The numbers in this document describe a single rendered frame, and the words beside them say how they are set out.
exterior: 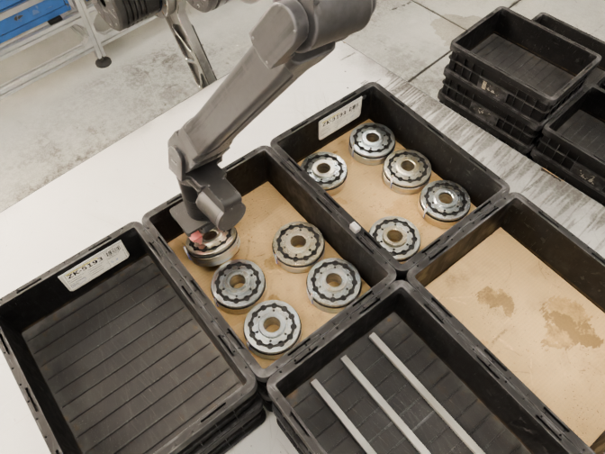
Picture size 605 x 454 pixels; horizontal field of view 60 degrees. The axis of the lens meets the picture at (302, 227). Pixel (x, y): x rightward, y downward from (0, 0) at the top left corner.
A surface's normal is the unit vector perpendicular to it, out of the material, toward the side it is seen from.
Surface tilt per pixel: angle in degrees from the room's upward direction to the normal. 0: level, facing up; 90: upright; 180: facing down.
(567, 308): 0
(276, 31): 78
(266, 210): 0
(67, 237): 0
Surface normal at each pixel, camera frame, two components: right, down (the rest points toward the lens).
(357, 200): -0.02, -0.55
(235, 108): -0.69, 0.50
